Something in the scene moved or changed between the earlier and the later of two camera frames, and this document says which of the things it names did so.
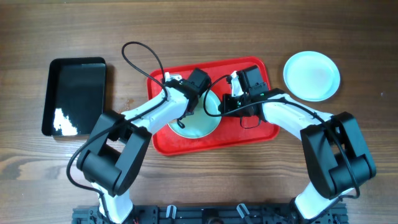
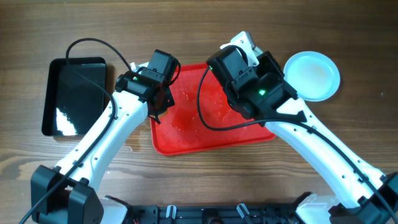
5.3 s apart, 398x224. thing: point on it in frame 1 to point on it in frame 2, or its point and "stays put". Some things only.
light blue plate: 311,76 stays put
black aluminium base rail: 226,213 stays put
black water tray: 74,96 stays put
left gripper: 189,110 to 162,101
